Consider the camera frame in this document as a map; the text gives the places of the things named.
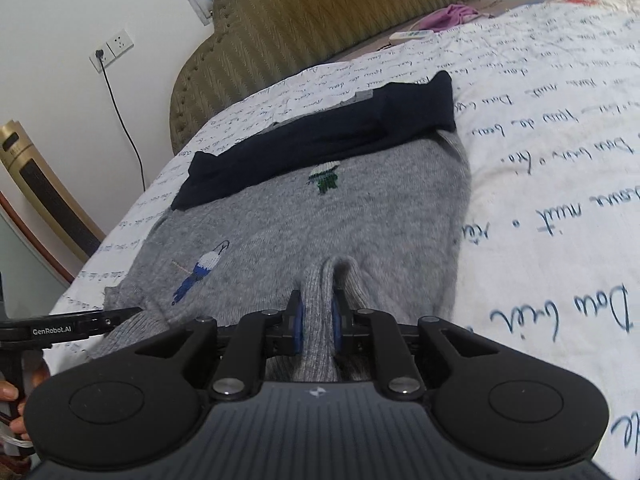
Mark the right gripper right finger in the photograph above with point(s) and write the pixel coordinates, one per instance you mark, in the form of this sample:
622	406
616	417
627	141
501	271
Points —
386	347

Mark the wooden furniture edge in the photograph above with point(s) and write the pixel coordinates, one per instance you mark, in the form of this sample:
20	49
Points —
33	242

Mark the white script print bedspread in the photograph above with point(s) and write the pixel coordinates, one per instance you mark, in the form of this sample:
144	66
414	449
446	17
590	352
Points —
546	106

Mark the white wall socket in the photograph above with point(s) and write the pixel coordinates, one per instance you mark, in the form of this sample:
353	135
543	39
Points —
111	50

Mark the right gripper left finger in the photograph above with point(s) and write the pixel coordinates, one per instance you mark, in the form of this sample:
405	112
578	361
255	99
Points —
246	347

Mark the gold tower heater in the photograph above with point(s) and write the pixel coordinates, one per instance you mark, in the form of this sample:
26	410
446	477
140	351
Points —
47	194

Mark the purple cloth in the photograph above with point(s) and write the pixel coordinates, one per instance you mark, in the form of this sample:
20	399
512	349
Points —
448	18

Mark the olive padded headboard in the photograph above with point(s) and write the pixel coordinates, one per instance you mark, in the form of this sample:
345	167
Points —
256	43

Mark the grey navy knit sweater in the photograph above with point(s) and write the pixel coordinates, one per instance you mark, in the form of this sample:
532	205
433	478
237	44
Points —
368	196

